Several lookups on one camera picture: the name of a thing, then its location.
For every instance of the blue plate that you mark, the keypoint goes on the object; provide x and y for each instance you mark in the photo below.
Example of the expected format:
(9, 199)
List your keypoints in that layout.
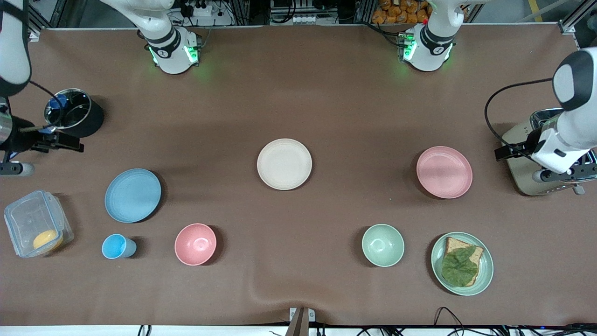
(133, 196)

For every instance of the orange snack pile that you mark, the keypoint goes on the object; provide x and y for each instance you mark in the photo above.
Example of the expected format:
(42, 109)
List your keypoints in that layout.
(396, 11)

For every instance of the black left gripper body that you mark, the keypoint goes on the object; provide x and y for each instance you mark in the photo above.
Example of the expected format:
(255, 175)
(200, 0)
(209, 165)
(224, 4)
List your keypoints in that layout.
(525, 145)

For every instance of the black pot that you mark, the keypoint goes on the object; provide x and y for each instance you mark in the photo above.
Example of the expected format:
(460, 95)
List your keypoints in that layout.
(95, 119)

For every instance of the yellow round food item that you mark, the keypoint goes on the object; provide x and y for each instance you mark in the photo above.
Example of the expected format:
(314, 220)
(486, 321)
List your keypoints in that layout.
(47, 240)

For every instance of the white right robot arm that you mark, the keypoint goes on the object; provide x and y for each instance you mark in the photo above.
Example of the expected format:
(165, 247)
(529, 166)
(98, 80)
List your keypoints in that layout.
(163, 46)

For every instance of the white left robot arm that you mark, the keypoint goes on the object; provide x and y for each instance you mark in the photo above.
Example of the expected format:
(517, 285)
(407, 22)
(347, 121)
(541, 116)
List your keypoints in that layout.
(429, 46)

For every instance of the beige plate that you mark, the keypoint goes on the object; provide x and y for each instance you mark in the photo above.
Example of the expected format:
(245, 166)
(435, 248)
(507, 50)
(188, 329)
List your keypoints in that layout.
(284, 164)

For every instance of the blue cup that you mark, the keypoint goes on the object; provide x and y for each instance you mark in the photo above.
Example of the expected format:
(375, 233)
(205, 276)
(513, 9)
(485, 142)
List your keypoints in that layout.
(116, 246)

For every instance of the clear plastic container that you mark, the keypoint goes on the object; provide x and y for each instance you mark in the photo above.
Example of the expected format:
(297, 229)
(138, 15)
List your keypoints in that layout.
(28, 219)

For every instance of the glass pot lid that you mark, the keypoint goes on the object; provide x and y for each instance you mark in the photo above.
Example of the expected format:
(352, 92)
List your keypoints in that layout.
(77, 112)

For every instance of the green bowl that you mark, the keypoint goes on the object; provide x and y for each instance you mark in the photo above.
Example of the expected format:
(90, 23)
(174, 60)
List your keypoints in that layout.
(383, 245)

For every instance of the beige chrome toaster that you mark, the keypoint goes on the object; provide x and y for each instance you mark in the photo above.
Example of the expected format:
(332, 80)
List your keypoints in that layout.
(520, 172)

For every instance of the green plate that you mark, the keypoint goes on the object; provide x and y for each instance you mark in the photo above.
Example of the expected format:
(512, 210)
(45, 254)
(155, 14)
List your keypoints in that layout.
(486, 273)

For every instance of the aluminium frame profile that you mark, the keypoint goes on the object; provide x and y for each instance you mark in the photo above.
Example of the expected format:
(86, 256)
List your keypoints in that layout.
(37, 25)
(576, 18)

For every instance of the grey metal table clamp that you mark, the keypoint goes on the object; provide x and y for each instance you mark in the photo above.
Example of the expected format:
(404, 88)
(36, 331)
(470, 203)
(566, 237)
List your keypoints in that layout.
(301, 322)

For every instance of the brown bread slice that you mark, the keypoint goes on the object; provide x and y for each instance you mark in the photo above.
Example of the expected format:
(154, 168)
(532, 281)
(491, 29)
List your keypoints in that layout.
(452, 243)

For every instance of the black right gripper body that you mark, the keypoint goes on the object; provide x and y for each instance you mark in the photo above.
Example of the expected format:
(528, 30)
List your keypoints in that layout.
(19, 139)

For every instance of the green lettuce leaf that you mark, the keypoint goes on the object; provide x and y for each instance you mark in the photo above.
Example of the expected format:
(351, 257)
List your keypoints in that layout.
(459, 268)

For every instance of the pink bowl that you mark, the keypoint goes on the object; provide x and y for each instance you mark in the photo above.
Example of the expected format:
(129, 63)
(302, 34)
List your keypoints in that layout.
(195, 244)

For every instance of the pink plate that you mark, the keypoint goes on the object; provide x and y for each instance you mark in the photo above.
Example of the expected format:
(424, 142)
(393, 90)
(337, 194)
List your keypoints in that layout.
(444, 172)

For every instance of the blue utensil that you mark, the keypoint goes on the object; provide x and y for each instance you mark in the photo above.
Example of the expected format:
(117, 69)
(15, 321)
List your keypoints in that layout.
(58, 101)

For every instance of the small white power strip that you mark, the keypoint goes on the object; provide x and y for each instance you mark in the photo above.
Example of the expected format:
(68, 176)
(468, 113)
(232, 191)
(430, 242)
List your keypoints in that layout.
(308, 20)

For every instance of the brown table mat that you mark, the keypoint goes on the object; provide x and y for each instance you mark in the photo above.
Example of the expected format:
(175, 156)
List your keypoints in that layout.
(326, 93)

